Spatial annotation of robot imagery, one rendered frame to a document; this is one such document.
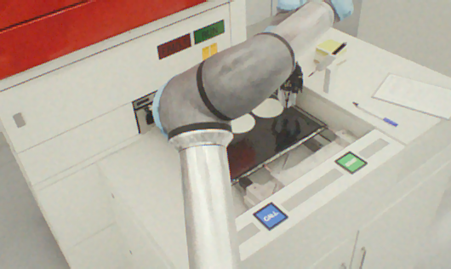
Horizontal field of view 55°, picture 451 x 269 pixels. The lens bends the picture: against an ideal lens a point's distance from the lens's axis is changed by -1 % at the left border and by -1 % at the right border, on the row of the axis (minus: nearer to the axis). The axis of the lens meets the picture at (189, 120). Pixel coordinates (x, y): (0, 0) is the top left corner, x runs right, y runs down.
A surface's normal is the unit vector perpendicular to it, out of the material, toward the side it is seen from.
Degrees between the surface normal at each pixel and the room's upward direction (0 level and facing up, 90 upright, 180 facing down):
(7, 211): 0
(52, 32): 90
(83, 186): 90
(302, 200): 0
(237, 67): 36
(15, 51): 90
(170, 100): 54
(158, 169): 0
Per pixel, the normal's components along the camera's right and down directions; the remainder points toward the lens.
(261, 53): 0.18, -0.38
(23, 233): -0.11, -0.78
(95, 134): 0.55, 0.47
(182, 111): -0.51, -0.22
